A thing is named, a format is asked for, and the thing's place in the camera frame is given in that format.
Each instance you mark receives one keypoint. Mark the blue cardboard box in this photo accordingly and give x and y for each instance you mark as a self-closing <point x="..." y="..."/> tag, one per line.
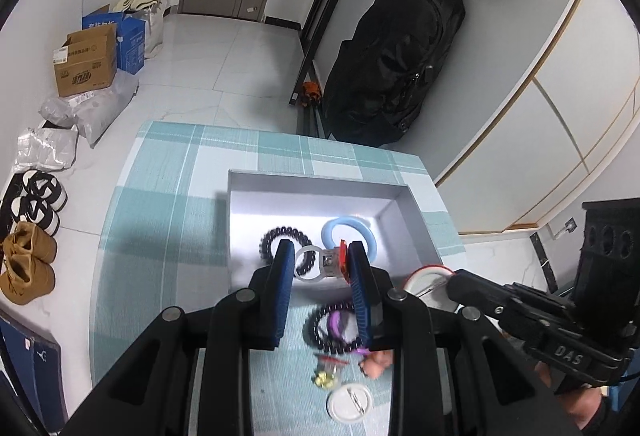
<point x="130" y="37"/>

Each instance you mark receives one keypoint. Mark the clear plastic package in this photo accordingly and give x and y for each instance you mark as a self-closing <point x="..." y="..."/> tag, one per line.
<point x="47" y="149"/>

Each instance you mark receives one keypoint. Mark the white round pin badge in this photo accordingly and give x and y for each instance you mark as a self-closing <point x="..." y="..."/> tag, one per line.
<point x="429" y="285"/>

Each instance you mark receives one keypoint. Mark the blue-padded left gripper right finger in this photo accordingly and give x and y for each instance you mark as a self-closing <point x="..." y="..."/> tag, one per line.
<point x="377" y="318"/>

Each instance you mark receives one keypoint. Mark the pink pig figurine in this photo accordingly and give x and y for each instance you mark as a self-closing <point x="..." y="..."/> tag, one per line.
<point x="376" y="363"/>

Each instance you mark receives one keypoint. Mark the teal plaid tablecloth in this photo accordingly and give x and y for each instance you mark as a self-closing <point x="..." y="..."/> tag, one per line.
<point x="165" y="237"/>

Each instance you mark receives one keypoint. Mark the brown cardboard box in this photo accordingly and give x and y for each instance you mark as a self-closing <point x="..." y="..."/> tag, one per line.
<point x="86" y="61"/>

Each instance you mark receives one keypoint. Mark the navy Jordan shoe box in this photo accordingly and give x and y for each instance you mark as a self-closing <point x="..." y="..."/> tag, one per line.
<point x="36" y="364"/>

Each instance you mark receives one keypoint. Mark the tan suede boots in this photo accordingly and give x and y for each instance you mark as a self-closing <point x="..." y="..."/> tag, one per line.
<point x="28" y="253"/>

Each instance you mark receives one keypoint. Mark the black and white slippers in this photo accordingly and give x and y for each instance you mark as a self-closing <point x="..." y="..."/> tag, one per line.
<point x="33" y="196"/>

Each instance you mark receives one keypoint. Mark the person's right hand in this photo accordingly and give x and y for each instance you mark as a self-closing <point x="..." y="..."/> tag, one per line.
<point x="587" y="408"/>

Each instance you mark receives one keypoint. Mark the black backpack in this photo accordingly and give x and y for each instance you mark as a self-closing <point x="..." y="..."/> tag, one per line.
<point x="381" y="76"/>

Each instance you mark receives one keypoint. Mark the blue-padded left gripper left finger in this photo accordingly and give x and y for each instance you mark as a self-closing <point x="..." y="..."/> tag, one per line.
<point x="273" y="287"/>

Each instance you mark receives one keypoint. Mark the beige tote bag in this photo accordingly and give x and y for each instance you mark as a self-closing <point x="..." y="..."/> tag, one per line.
<point x="152" y="13"/>

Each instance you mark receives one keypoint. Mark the grey plastic mailer bag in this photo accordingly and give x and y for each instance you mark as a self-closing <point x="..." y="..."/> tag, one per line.
<point x="92" y="112"/>

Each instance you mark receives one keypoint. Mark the grey cardboard box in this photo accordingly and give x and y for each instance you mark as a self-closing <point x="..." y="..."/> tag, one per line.
<point x="258" y="203"/>

